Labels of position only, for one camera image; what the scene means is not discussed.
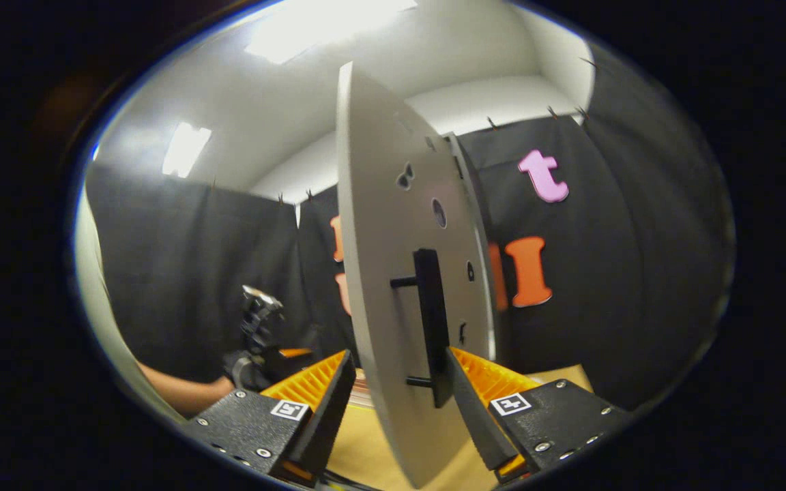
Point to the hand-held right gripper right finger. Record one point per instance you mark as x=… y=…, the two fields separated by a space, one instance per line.
x=471 y=416

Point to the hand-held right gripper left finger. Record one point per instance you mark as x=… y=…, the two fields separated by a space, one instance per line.
x=331 y=416

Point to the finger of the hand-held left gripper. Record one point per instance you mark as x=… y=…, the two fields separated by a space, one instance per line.
x=294 y=352

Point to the beige cabinet door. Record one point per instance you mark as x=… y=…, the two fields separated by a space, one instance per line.
x=379 y=239

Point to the grey cabinet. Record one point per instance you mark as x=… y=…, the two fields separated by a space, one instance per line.
x=467 y=170

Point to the person's white shirt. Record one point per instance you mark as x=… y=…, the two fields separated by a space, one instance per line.
x=96 y=300

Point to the black backdrop cloth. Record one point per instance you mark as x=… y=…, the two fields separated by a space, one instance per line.
x=638 y=273

